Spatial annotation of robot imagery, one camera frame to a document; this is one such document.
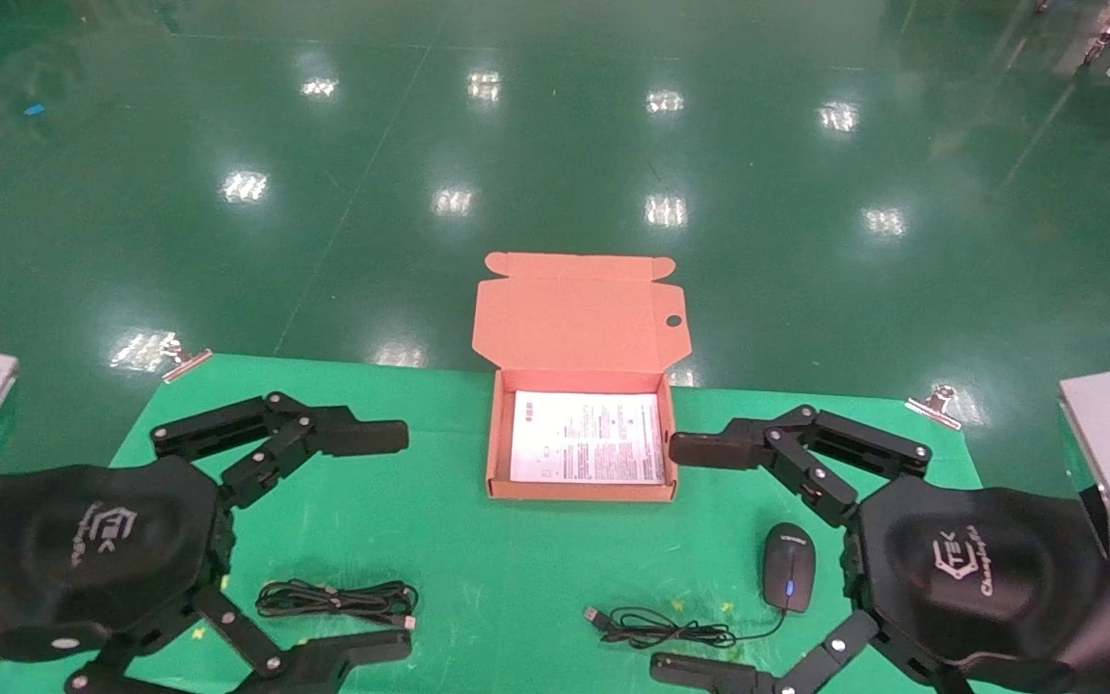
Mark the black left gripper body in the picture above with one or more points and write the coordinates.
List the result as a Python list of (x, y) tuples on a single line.
[(83, 549)]

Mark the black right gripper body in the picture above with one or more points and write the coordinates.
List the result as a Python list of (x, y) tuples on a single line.
[(979, 578)]

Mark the green table mat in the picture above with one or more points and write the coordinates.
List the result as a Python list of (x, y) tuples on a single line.
[(439, 540)]

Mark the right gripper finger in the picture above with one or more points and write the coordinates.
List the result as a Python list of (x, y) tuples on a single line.
[(757, 445), (709, 675)]

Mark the open brown cardboard box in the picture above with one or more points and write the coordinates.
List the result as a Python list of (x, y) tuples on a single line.
[(574, 328)]

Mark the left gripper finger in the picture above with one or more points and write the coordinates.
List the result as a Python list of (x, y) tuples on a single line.
[(304, 667), (314, 431)]

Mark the white printed instruction sheet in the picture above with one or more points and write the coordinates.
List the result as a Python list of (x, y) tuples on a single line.
[(586, 439)]

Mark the metal mat clip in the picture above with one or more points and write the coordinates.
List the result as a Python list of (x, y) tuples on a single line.
[(187, 363), (936, 407)]

